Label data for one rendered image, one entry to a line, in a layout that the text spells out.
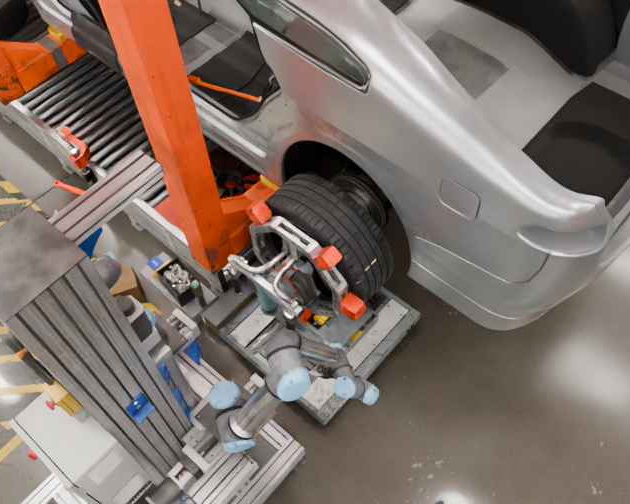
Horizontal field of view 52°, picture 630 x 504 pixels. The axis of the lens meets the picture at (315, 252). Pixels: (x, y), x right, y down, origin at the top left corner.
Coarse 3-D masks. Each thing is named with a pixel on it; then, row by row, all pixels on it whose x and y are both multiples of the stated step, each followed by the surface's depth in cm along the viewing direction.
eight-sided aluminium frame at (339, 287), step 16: (272, 224) 276; (288, 224) 276; (256, 240) 301; (288, 240) 274; (304, 240) 273; (272, 256) 315; (320, 272) 273; (336, 272) 274; (336, 288) 274; (320, 304) 310; (336, 304) 285
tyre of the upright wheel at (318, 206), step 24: (288, 192) 283; (312, 192) 278; (336, 192) 277; (288, 216) 279; (312, 216) 271; (336, 216) 272; (360, 216) 275; (336, 240) 269; (360, 240) 273; (384, 240) 281; (360, 264) 275; (384, 264) 284; (360, 288) 279
